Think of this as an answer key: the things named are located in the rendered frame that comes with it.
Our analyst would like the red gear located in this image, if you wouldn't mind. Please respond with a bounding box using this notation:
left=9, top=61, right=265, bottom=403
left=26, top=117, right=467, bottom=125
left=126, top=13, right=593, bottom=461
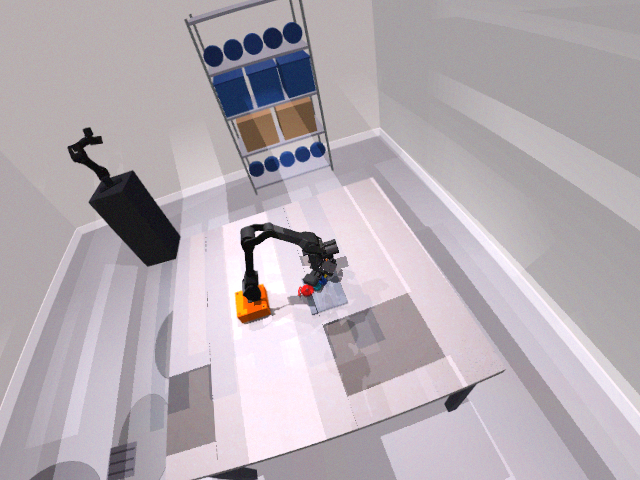
left=301, top=284, right=314, bottom=297

